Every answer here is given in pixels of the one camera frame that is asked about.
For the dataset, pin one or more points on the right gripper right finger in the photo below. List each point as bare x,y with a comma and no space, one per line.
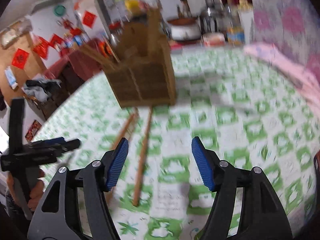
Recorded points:
214,171

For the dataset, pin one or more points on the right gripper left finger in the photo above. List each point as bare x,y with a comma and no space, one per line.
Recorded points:
109,166

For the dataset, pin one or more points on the left hand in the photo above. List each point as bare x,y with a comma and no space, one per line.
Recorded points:
35,194

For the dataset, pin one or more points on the green white patterned tablecloth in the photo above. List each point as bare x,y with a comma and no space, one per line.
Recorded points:
235,157

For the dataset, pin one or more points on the red draped side table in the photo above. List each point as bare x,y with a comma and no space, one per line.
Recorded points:
73,69

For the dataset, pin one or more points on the wooden slatted utensil holder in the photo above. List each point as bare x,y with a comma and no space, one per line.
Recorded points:
140,80

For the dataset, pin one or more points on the pink floral cloth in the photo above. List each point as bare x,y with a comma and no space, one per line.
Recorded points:
303,80

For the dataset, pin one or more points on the red white bowl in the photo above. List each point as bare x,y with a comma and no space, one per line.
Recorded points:
213,39

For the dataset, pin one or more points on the clear oil bottle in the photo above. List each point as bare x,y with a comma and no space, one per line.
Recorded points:
234,30

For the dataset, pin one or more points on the white cooker with red pan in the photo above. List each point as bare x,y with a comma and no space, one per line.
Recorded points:
184,29

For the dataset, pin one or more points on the black silver pressure cooker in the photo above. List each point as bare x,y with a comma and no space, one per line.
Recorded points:
209,17

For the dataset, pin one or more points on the soy sauce bottle yellow cap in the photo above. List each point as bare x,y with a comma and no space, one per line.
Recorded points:
133,7

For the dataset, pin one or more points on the floral foil wall covering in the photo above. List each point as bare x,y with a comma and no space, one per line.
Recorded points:
291,25

